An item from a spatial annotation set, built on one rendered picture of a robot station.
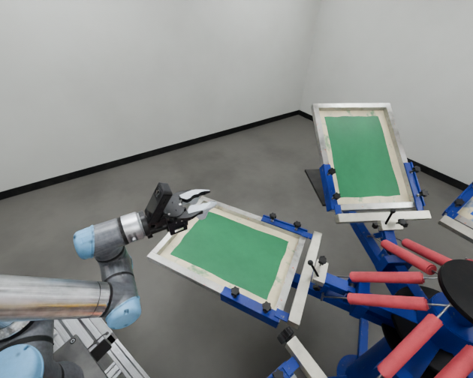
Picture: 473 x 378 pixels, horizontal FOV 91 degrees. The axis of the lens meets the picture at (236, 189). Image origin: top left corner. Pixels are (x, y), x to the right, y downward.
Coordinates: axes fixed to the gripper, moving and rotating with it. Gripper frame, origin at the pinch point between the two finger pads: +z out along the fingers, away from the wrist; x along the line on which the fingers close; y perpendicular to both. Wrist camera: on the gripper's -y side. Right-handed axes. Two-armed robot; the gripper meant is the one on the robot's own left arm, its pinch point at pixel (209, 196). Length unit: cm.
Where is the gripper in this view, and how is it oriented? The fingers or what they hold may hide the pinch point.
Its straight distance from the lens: 69.6
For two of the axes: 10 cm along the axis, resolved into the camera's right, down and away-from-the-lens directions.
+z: 8.7, -3.0, 3.9
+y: -0.9, 6.8, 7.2
